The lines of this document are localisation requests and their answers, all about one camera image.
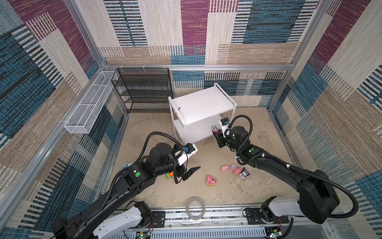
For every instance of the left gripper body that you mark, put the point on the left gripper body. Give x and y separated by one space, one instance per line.
180 170

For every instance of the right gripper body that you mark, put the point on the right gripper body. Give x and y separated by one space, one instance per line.
223 141

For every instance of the pink toy truck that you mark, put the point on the pink toy truck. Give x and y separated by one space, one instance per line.
215 128

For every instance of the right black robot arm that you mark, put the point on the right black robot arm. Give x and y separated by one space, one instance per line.
317 198

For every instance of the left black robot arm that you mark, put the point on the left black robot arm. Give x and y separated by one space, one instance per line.
160 154

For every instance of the white two-tier shelf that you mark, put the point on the white two-tier shelf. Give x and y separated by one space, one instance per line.
195 114

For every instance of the pink bear donut toy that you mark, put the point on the pink bear donut toy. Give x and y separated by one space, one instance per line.
211 181

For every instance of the pink pig toy right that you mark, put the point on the pink pig toy right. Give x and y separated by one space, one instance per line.
224 168

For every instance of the pink round figure toy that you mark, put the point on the pink round figure toy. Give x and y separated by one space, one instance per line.
237 170

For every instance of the clear tape roll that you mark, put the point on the clear tape roll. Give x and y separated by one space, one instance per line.
195 208

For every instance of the black white kuromi figure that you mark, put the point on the black white kuromi figure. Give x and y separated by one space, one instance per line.
244 173

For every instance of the treehouse book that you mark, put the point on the treehouse book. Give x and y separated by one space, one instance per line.
127 164

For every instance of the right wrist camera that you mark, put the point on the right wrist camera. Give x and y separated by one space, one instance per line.
225 127

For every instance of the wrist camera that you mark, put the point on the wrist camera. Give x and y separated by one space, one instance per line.
225 127
189 150

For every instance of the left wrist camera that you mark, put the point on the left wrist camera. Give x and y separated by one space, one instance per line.
189 150

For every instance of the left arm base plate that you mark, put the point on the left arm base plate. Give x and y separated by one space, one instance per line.
156 220

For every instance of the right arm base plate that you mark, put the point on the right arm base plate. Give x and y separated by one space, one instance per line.
259 216

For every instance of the black wire rack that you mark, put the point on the black wire rack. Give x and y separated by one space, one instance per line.
143 90

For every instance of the white wire basket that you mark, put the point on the white wire basket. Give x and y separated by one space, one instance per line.
87 111

